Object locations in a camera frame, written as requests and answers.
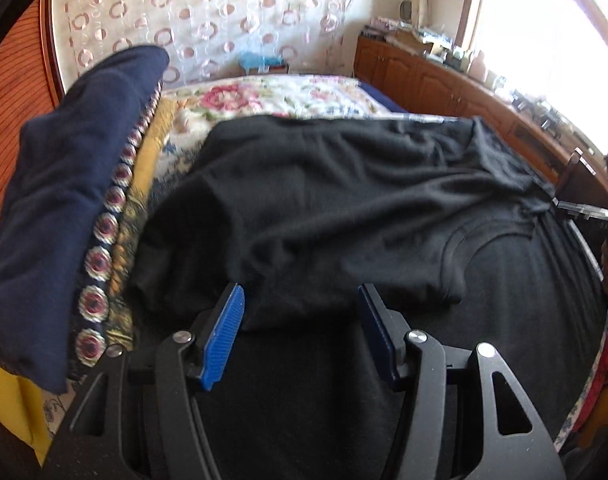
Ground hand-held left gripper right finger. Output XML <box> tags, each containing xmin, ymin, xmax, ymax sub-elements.
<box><xmin>358</xmin><ymin>283</ymin><xmax>567</xmax><ymax>480</ymax></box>

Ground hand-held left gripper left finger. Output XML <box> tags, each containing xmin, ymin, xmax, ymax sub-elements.
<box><xmin>48</xmin><ymin>282</ymin><xmax>245</xmax><ymax>480</ymax></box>

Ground navy bed sheet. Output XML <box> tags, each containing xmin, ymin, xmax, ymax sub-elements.
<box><xmin>361</xmin><ymin>84</ymin><xmax>411</xmax><ymax>114</ymax></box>

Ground blue box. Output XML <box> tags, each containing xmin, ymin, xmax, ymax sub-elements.
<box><xmin>239</xmin><ymin>52</ymin><xmax>289</xmax><ymax>76</ymax></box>

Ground clutter of bottles and boxes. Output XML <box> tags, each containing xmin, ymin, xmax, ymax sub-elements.
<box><xmin>364</xmin><ymin>12</ymin><xmax>602</xmax><ymax>148</ymax></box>

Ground circle-patterned sheer curtain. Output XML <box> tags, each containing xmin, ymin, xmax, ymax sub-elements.
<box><xmin>51</xmin><ymin>0</ymin><xmax>365</xmax><ymax>87</ymax></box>

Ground window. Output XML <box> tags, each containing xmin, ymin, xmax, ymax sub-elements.
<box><xmin>459</xmin><ymin>0</ymin><xmax>608</xmax><ymax>157</ymax></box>

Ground wooden slatted wardrobe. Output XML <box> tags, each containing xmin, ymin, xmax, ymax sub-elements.
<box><xmin>0</xmin><ymin>0</ymin><xmax>65</xmax><ymax>256</ymax></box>

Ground wooden side cabinet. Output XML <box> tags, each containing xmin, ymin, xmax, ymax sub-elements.
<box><xmin>354</xmin><ymin>35</ymin><xmax>608</xmax><ymax>198</ymax></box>

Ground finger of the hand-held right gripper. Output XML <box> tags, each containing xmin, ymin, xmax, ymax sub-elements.
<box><xmin>553</xmin><ymin>199</ymin><xmax>608</xmax><ymax>222</ymax></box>

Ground dark wooden chair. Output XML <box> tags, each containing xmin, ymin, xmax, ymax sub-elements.
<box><xmin>556</xmin><ymin>149</ymin><xmax>602</xmax><ymax>203</ymax></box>

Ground black printed t-shirt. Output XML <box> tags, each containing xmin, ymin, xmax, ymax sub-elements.
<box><xmin>126</xmin><ymin>115</ymin><xmax>608</xmax><ymax>480</ymax></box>

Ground red cloth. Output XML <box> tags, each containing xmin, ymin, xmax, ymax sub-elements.
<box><xmin>590</xmin><ymin>337</ymin><xmax>608</xmax><ymax>403</ymax></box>

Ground navy folded blanket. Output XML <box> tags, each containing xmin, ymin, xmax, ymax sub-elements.
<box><xmin>0</xmin><ymin>45</ymin><xmax>171</xmax><ymax>396</ymax></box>

